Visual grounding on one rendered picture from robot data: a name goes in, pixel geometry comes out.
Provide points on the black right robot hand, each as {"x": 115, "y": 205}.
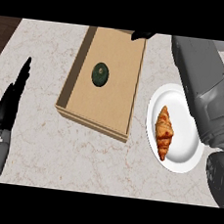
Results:
{"x": 141, "y": 35}

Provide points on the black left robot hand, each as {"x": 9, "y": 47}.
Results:
{"x": 9, "y": 105}

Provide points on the golden brown croissant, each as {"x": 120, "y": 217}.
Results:
{"x": 164, "y": 131}

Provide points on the brown cardboard box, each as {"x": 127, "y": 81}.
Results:
{"x": 102, "y": 83}

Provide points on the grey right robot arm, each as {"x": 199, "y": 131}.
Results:
{"x": 204, "y": 95}

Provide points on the white plate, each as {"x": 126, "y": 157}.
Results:
{"x": 183, "y": 138}

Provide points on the dark green squash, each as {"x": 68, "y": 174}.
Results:
{"x": 100, "y": 74}

